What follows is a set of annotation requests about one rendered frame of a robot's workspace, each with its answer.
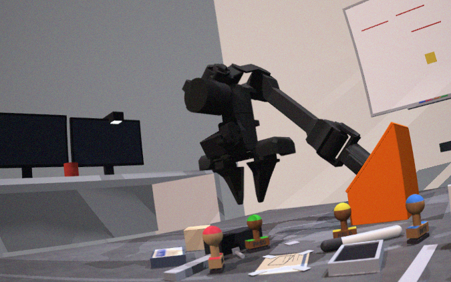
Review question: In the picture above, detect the cream paper card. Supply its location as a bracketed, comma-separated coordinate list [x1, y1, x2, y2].
[248, 250, 312, 275]

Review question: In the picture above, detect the brown rubber stamp with blue knob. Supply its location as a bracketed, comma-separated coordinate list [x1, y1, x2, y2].
[406, 194, 430, 244]

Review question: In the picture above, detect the brown rubber stamp with yellow top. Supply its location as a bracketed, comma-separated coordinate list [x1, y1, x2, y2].
[333, 202, 357, 238]

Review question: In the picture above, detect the red-handled rubber stamp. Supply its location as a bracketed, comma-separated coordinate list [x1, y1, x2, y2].
[202, 226, 225, 275]

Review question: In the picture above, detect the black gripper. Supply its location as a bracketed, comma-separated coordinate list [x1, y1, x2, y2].
[198, 113, 295, 204]

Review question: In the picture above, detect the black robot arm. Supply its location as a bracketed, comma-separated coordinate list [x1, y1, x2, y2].
[182, 63, 370, 175]

